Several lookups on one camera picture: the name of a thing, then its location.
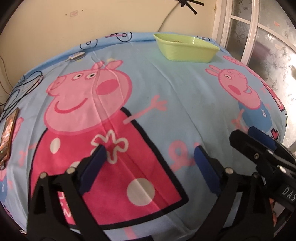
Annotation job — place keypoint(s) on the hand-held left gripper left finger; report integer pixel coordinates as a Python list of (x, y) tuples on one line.
[(94, 169)]

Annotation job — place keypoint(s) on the black tape cross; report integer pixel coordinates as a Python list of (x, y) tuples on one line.
[(190, 3)]

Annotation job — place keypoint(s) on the blue cartoon printed blanket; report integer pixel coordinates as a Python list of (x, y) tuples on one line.
[(185, 104)]

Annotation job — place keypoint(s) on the smartphone in brown case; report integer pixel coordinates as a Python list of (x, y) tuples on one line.
[(8, 136)]

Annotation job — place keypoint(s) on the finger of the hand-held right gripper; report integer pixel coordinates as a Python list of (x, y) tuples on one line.
[(247, 146), (263, 138)]

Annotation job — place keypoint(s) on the small white device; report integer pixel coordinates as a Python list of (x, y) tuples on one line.
[(75, 56)]

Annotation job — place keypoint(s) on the white window frame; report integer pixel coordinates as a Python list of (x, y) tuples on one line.
[(252, 30)]

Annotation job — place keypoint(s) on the green plastic tray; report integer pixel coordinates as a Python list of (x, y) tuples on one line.
[(185, 52)]

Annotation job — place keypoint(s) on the brown jewelry pieces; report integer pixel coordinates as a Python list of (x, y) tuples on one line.
[(176, 41)]

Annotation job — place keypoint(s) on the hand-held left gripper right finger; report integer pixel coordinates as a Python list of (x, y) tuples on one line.
[(205, 171)]

